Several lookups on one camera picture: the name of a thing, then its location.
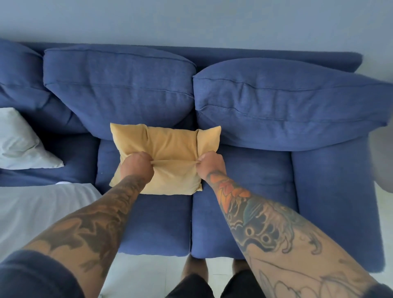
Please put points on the person's right forearm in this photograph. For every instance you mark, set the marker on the person's right forearm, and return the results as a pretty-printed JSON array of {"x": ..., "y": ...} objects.
[{"x": 276, "y": 239}]

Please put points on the blue sofa back cushion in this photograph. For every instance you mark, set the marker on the blue sofa back cushion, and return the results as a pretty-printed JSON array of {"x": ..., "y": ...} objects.
[
  {"x": 122, "y": 86},
  {"x": 21, "y": 76},
  {"x": 291, "y": 104}
]

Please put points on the person's left hand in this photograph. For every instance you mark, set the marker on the person's left hand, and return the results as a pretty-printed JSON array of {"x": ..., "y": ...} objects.
[{"x": 136, "y": 167}]

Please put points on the person's leg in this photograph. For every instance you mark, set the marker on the person's leg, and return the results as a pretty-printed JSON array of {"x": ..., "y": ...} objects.
[
  {"x": 241, "y": 266},
  {"x": 195, "y": 267}
]

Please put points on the light grey pillow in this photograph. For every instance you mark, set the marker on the light grey pillow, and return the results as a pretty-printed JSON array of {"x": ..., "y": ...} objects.
[{"x": 18, "y": 147}]

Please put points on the person's right leg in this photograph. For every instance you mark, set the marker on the person's right leg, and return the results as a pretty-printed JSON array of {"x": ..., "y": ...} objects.
[{"x": 241, "y": 266}]

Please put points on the black shorts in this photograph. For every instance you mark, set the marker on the black shorts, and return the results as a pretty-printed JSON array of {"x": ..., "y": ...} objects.
[{"x": 190, "y": 288}]

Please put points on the person's left leg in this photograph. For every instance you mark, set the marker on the person's left leg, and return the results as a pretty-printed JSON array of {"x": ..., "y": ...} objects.
[{"x": 195, "y": 267}]

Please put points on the blue fabric sofa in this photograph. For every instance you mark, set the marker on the blue fabric sofa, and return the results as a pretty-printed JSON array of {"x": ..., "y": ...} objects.
[{"x": 337, "y": 199}]

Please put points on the grey shell chair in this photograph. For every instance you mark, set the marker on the grey shell chair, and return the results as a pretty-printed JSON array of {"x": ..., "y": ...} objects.
[{"x": 383, "y": 159}]

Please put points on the yellow throw pillow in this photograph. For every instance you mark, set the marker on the yellow throw pillow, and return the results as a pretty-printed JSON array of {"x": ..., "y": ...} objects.
[{"x": 172, "y": 144}]

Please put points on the person's right hand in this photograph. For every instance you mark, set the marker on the person's right hand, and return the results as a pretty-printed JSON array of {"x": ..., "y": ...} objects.
[{"x": 212, "y": 167}]

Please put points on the person's left forearm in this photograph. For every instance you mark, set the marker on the person's left forearm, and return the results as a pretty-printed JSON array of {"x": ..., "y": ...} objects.
[{"x": 89, "y": 230}]

